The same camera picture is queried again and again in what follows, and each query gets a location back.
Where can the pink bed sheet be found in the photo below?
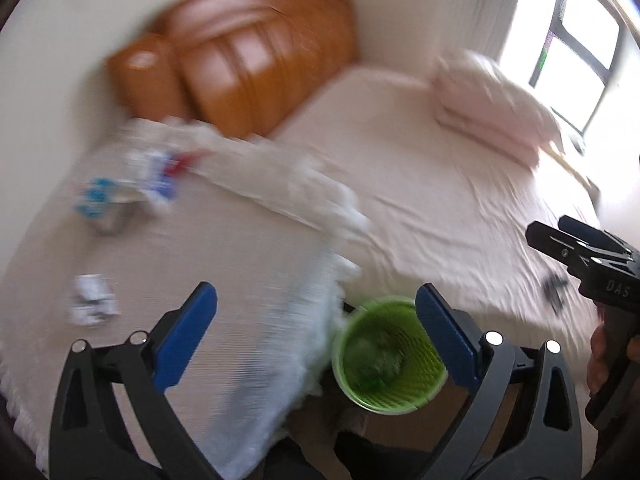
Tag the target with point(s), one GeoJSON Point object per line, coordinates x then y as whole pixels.
{"type": "Point", "coordinates": [443, 209]}

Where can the wooden headboard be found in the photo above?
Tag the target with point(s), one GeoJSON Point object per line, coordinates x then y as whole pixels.
{"type": "Point", "coordinates": [244, 66]}

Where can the crumpled printed paper ball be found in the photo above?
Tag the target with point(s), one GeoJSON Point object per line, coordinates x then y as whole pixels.
{"type": "Point", "coordinates": [93, 301]}

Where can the small dark clip object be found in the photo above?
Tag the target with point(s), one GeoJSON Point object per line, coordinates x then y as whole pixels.
{"type": "Point", "coordinates": [553, 288]}

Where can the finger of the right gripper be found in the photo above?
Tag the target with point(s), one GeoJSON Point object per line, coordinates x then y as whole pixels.
{"type": "Point", "coordinates": [565, 244]}

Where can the person right hand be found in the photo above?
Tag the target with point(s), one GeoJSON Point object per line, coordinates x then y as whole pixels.
{"type": "Point", "coordinates": [597, 369]}

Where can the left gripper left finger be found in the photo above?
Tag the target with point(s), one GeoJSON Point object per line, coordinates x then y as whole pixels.
{"type": "Point", "coordinates": [88, 436]}

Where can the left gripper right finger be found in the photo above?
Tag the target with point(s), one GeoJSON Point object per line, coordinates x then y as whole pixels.
{"type": "Point", "coordinates": [521, 418]}

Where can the dark framed window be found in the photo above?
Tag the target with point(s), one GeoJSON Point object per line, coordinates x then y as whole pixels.
{"type": "Point", "coordinates": [576, 62]}

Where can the folded pink quilt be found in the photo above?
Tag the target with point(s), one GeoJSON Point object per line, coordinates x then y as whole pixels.
{"type": "Point", "coordinates": [471, 95]}

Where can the white crumpled plastic bag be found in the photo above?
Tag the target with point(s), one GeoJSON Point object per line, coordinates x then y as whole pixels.
{"type": "Point", "coordinates": [151, 176]}

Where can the green plastic waste basket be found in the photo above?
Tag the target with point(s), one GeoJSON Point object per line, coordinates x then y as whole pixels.
{"type": "Point", "coordinates": [383, 360]}

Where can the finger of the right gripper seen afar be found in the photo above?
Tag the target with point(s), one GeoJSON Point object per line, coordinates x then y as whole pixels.
{"type": "Point", "coordinates": [593, 237]}

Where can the white lace cover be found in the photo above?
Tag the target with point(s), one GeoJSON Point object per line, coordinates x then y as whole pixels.
{"type": "Point", "coordinates": [258, 220]}

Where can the blue white milk carton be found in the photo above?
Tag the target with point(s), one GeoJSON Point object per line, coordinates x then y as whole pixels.
{"type": "Point", "coordinates": [107, 205]}

